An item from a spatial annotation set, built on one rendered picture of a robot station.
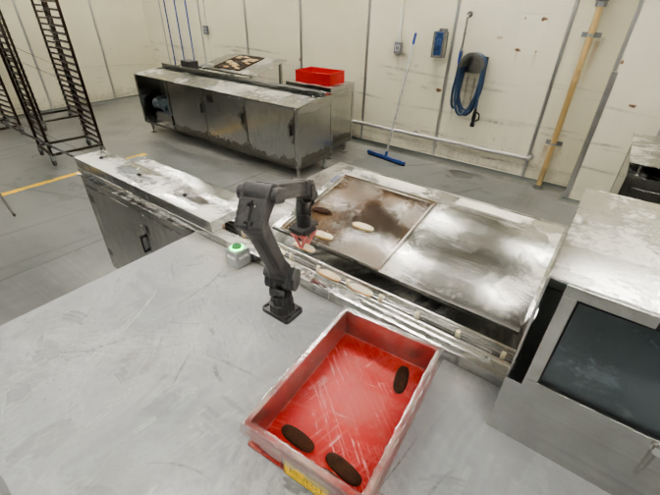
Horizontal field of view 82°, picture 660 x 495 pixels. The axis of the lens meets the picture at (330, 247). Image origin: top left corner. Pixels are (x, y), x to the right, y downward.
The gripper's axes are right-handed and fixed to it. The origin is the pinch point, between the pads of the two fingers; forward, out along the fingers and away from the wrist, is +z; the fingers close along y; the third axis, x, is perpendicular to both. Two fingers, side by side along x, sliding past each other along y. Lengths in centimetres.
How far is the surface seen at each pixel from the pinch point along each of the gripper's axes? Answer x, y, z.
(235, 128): 275, 205, 55
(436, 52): 103, 356, -27
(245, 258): 20.3, -13.0, 8.2
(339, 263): -9.2, 11.3, 11.5
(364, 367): -46, -28, 10
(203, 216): 51, -8, 2
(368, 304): -34.2, -7.1, 6.8
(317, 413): -44, -48, 10
